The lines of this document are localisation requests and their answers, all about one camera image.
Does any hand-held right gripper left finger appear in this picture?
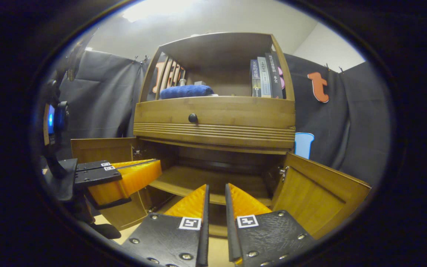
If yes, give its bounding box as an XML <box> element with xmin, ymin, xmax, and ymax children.
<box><xmin>121</xmin><ymin>184</ymin><xmax>210</xmax><ymax>267</ymax></box>

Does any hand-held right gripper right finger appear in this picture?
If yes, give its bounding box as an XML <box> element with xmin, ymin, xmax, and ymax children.
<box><xmin>225</xmin><ymin>183</ymin><xmax>317</xmax><ymax>267</ymax></box>

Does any wooden shoe cabinet door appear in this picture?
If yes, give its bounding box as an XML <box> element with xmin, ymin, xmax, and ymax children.
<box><xmin>70</xmin><ymin>138</ymin><xmax>164</xmax><ymax>231</ymax></box>
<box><xmin>272</xmin><ymin>152</ymin><xmax>372</xmax><ymax>240</ymax></box>

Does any wooden double-door shoe cabinet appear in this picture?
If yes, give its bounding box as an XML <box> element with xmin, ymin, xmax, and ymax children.
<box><xmin>70</xmin><ymin>32</ymin><xmax>372</xmax><ymax>240</ymax></box>

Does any wooden cabinet drawer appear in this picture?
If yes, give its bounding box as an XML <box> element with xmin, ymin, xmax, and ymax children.
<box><xmin>133</xmin><ymin>96</ymin><xmax>296</xmax><ymax>151</ymax></box>

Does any blue folded towel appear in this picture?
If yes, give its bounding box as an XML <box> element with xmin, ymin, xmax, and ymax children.
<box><xmin>159</xmin><ymin>85</ymin><xmax>215</xmax><ymax>100</ymax></box>

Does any blue cover book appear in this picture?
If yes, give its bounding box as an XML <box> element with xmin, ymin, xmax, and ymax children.
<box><xmin>250</xmin><ymin>59</ymin><xmax>262</xmax><ymax>98</ymax></box>

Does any grey spine book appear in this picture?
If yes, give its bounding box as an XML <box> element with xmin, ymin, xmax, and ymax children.
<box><xmin>257</xmin><ymin>56</ymin><xmax>272</xmax><ymax>99</ymax></box>

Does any black backdrop cloth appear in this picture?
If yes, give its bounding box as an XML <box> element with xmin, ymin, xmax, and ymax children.
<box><xmin>56</xmin><ymin>50</ymin><xmax>392</xmax><ymax>186</ymax></box>

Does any black spine book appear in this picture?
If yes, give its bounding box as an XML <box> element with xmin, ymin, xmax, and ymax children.
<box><xmin>265</xmin><ymin>52</ymin><xmax>284</xmax><ymax>99</ymax></box>

